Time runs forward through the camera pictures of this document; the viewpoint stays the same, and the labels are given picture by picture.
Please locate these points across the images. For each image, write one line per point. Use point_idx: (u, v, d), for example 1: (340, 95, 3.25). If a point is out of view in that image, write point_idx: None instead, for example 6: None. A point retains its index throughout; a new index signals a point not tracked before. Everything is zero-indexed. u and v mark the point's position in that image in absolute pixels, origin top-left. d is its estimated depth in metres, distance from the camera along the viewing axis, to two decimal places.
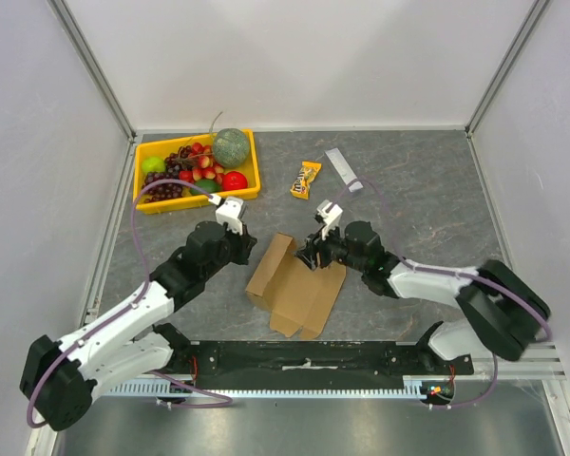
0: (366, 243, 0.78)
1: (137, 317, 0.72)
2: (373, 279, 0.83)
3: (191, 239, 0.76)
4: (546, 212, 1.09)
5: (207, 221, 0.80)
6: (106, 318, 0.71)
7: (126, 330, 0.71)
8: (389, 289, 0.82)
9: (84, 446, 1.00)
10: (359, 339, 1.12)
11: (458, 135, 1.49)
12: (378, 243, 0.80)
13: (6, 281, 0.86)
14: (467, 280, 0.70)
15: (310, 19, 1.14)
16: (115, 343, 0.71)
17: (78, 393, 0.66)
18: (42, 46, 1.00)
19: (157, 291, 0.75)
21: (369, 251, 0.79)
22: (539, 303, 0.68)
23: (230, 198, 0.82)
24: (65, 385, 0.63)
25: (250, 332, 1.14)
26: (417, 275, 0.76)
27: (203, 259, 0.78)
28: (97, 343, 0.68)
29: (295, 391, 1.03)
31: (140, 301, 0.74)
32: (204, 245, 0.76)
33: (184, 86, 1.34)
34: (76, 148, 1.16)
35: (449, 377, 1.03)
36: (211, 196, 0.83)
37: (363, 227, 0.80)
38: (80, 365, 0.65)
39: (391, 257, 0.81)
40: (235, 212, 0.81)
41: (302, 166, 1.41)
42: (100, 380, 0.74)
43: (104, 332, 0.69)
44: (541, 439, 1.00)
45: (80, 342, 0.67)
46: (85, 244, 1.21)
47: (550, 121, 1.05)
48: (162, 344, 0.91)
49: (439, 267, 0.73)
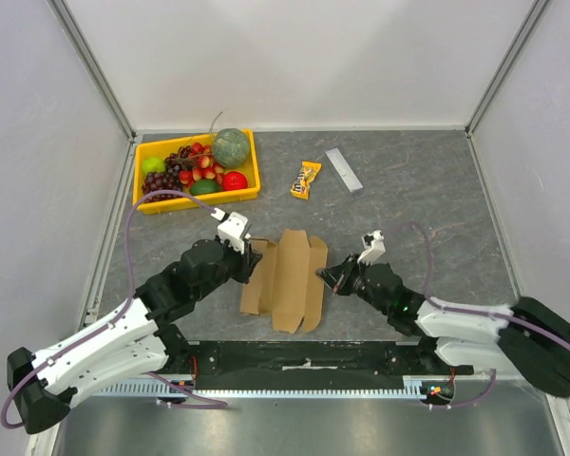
0: (389, 287, 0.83)
1: (112, 338, 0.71)
2: (401, 321, 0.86)
3: (185, 259, 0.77)
4: (547, 211, 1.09)
5: (205, 240, 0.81)
6: (82, 337, 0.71)
7: (101, 351, 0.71)
8: (417, 331, 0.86)
9: (83, 446, 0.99)
10: (359, 339, 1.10)
11: (458, 135, 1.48)
12: (400, 285, 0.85)
13: (7, 282, 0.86)
14: (503, 321, 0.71)
15: (310, 18, 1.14)
16: (89, 361, 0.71)
17: (51, 408, 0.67)
18: (42, 44, 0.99)
19: (139, 310, 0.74)
21: (392, 294, 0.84)
22: None
23: (233, 216, 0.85)
24: (30, 404, 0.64)
25: (250, 333, 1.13)
26: (452, 318, 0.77)
27: (196, 280, 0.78)
28: (66, 362, 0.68)
29: (294, 391, 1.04)
31: (119, 320, 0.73)
32: (197, 267, 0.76)
33: (184, 86, 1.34)
34: (76, 147, 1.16)
35: (449, 377, 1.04)
36: (215, 210, 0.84)
37: (383, 272, 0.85)
38: (47, 384, 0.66)
39: (415, 297, 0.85)
40: (237, 231, 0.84)
41: (302, 166, 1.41)
42: (80, 388, 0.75)
43: (77, 351, 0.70)
44: (541, 439, 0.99)
45: (49, 361, 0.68)
46: (85, 245, 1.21)
47: (550, 120, 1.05)
48: (159, 348, 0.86)
49: (470, 309, 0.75)
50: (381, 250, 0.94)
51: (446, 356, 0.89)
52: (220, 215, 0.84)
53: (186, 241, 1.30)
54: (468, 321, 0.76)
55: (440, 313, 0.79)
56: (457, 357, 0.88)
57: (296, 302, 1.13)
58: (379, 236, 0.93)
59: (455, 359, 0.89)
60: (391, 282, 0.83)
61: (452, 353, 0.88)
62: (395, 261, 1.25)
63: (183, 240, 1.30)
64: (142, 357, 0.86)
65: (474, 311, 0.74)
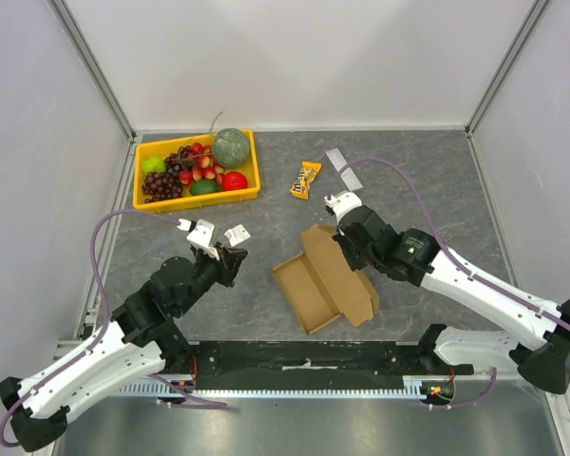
0: (362, 221, 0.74)
1: (91, 365, 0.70)
2: (391, 263, 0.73)
3: (154, 279, 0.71)
4: (546, 211, 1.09)
5: (174, 258, 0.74)
6: (63, 364, 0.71)
7: (82, 376, 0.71)
8: (415, 273, 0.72)
9: (83, 446, 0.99)
10: (359, 339, 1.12)
11: (458, 135, 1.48)
12: (379, 223, 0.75)
13: (7, 281, 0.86)
14: (550, 323, 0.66)
15: (310, 17, 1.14)
16: (73, 385, 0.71)
17: (42, 431, 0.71)
18: (42, 44, 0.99)
19: (115, 333, 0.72)
21: (370, 231, 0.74)
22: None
23: (200, 223, 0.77)
24: (19, 430, 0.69)
25: (250, 332, 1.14)
26: (481, 292, 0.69)
27: (169, 299, 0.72)
28: (48, 390, 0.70)
29: (294, 391, 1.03)
31: (96, 346, 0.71)
32: (166, 287, 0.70)
33: (185, 85, 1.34)
34: (76, 148, 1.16)
35: (449, 377, 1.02)
36: (179, 221, 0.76)
37: (358, 212, 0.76)
38: (31, 412, 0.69)
39: (407, 236, 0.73)
40: (206, 239, 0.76)
41: (302, 166, 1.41)
42: (72, 406, 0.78)
43: (58, 379, 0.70)
44: (541, 438, 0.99)
45: (32, 391, 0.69)
46: (85, 246, 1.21)
47: (550, 120, 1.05)
48: (153, 353, 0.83)
49: (515, 294, 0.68)
50: (358, 203, 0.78)
51: (449, 357, 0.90)
52: (185, 225, 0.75)
53: (186, 241, 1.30)
54: (505, 306, 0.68)
55: (465, 276, 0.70)
56: (459, 358, 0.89)
57: (348, 299, 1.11)
58: (347, 194, 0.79)
59: (458, 359, 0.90)
60: (363, 216, 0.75)
61: (451, 351, 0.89)
62: None
63: (183, 240, 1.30)
64: (138, 366, 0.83)
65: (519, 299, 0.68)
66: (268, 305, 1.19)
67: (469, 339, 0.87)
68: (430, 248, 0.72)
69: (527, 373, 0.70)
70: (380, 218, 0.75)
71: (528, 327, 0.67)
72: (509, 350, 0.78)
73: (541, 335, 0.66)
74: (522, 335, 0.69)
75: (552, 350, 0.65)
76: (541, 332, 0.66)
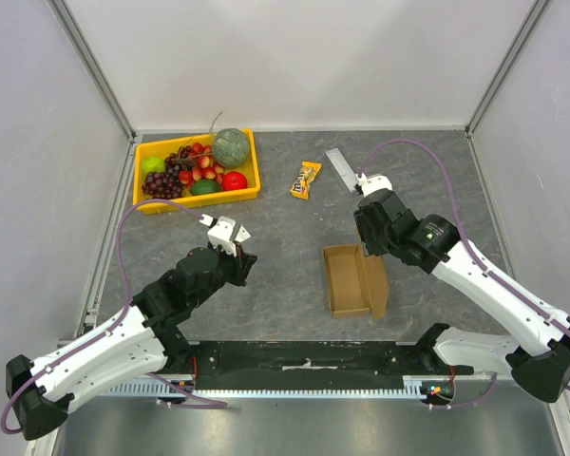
0: (382, 202, 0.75)
1: (110, 347, 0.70)
2: (408, 246, 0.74)
3: (180, 268, 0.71)
4: (547, 211, 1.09)
5: (199, 248, 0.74)
6: (80, 345, 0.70)
7: (99, 358, 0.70)
8: (429, 258, 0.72)
9: (82, 446, 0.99)
10: (359, 339, 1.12)
11: (458, 135, 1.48)
12: (399, 206, 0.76)
13: (7, 282, 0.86)
14: (558, 332, 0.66)
15: (310, 17, 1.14)
16: (87, 367, 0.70)
17: (49, 414, 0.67)
18: (42, 44, 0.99)
19: (137, 318, 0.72)
21: (389, 212, 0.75)
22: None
23: (221, 219, 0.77)
24: (28, 410, 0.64)
25: (250, 333, 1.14)
26: (492, 290, 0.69)
27: (191, 288, 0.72)
28: (65, 370, 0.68)
29: (295, 391, 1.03)
31: (116, 328, 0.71)
32: (191, 279, 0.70)
33: (185, 85, 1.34)
34: (76, 148, 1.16)
35: (449, 377, 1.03)
36: (201, 216, 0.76)
37: (380, 194, 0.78)
38: (45, 391, 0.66)
39: (426, 222, 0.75)
40: (225, 235, 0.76)
41: (302, 166, 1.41)
42: (77, 392, 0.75)
43: (75, 358, 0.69)
44: (541, 439, 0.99)
45: (47, 369, 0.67)
46: (85, 245, 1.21)
47: (550, 120, 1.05)
48: (157, 350, 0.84)
49: (526, 297, 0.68)
50: (389, 186, 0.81)
51: (447, 356, 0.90)
52: (208, 219, 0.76)
53: (186, 241, 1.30)
54: (516, 309, 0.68)
55: (480, 272, 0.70)
56: (459, 359, 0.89)
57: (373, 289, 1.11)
58: (379, 178, 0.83)
59: (456, 359, 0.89)
60: (382, 197, 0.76)
61: (450, 351, 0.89)
62: (396, 260, 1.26)
63: (183, 240, 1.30)
64: (141, 360, 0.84)
65: (530, 304, 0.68)
66: (268, 305, 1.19)
67: (470, 339, 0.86)
68: (449, 237, 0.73)
69: (521, 377, 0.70)
70: (400, 202, 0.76)
71: (534, 332, 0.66)
72: (506, 353, 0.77)
73: (546, 343, 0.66)
74: (526, 340, 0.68)
75: (555, 359, 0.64)
76: (545, 340, 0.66)
